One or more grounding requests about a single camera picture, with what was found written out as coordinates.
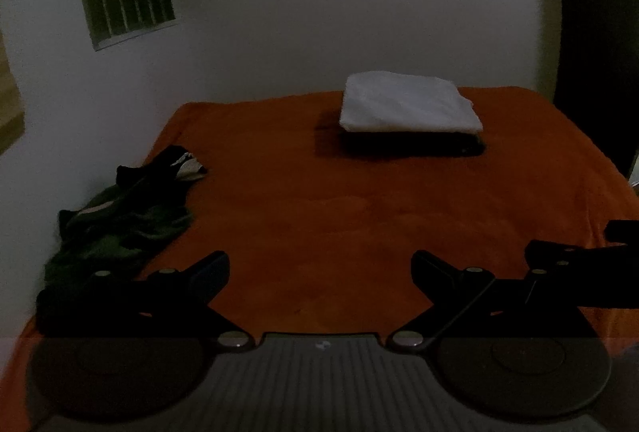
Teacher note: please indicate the black folded cloth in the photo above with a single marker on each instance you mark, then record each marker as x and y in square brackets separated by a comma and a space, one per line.
[414, 143]

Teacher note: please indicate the black garment with white print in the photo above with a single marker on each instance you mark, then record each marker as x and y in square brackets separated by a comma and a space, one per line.
[164, 170]

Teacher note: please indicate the orange bed blanket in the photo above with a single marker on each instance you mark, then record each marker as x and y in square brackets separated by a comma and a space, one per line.
[324, 222]

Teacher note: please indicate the green knit cardigan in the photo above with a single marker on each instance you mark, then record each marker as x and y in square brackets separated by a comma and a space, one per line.
[115, 237]

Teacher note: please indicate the wooden frame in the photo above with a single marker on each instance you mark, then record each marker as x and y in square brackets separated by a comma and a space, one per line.
[7, 112]

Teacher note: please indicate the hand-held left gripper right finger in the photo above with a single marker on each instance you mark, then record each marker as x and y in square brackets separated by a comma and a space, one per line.
[425, 273]

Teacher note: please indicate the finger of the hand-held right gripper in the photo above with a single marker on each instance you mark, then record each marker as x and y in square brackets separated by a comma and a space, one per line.
[624, 231]
[574, 254]

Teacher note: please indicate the white folded cloth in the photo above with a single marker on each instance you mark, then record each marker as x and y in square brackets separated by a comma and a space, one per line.
[407, 105]

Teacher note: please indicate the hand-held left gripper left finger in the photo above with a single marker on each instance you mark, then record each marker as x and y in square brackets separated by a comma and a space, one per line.
[209, 273]

